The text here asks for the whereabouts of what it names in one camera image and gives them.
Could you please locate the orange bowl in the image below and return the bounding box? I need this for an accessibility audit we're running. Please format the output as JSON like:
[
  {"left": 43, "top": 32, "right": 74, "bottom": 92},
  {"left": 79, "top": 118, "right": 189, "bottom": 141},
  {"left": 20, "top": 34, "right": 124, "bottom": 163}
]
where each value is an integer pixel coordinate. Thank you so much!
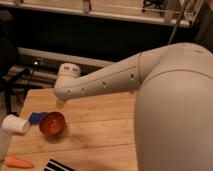
[{"left": 39, "top": 112, "right": 65, "bottom": 136}]

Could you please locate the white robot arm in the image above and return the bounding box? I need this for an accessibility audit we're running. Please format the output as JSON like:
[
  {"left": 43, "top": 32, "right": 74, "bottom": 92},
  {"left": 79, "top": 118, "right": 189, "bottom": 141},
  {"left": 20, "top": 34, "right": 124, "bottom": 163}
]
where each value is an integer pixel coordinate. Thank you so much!
[{"left": 54, "top": 43, "right": 213, "bottom": 171}]

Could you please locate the white cup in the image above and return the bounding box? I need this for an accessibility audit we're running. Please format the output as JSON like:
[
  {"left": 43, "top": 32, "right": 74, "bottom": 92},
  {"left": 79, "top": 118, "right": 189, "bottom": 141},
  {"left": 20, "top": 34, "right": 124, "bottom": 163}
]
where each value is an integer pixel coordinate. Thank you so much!
[{"left": 2, "top": 115, "right": 30, "bottom": 133}]

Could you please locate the black white striped object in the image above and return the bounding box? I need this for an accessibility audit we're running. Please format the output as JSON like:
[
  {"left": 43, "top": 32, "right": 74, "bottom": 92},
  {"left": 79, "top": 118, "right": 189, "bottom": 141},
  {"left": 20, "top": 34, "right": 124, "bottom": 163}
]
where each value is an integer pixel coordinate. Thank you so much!
[{"left": 44, "top": 159, "right": 75, "bottom": 171}]

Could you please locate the black office chair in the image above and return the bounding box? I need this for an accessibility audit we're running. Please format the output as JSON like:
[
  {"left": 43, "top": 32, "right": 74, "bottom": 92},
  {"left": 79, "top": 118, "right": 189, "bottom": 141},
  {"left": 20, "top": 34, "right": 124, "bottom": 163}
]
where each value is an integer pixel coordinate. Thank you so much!
[{"left": 0, "top": 10, "right": 30, "bottom": 115}]

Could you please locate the blue cup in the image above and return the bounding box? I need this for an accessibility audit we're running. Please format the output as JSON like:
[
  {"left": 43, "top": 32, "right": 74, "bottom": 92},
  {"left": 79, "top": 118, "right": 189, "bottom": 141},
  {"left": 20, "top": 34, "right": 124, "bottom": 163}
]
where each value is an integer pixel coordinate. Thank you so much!
[{"left": 28, "top": 112, "right": 46, "bottom": 125}]

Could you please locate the metal pole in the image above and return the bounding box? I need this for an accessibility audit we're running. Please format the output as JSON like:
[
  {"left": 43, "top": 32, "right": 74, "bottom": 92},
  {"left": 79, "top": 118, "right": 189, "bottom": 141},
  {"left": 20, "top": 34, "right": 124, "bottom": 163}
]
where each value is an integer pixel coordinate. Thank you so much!
[{"left": 167, "top": 0, "right": 190, "bottom": 45}]

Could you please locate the wooden shelf ledge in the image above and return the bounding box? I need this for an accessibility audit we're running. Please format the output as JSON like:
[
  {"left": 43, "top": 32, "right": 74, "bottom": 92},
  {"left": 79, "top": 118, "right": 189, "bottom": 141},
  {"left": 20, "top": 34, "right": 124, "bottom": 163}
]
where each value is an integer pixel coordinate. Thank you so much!
[{"left": 0, "top": 0, "right": 191, "bottom": 28}]

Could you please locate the orange carrot toy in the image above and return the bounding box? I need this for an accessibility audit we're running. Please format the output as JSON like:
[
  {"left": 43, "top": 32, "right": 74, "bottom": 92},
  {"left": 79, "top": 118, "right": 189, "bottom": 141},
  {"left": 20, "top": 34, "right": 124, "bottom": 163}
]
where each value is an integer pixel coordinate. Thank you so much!
[{"left": 5, "top": 156, "right": 33, "bottom": 169}]

